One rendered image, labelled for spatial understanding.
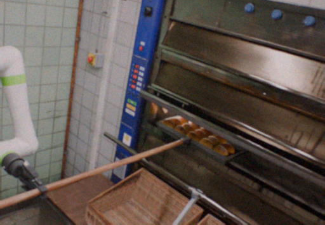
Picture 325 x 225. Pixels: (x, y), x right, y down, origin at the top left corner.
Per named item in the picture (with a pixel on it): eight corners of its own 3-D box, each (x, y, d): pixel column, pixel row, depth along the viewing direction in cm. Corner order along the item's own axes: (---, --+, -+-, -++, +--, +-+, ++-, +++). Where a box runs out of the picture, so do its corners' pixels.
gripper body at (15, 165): (25, 157, 150) (35, 167, 145) (23, 172, 153) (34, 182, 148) (9, 161, 145) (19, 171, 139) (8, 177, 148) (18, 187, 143)
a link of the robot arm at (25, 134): (-3, 86, 159) (7, 86, 151) (19, 82, 167) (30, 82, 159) (13, 156, 167) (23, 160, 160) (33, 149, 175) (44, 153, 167)
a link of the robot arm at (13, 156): (-1, 172, 150) (-1, 155, 147) (22, 166, 159) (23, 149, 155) (5, 179, 147) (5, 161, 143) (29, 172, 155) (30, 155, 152)
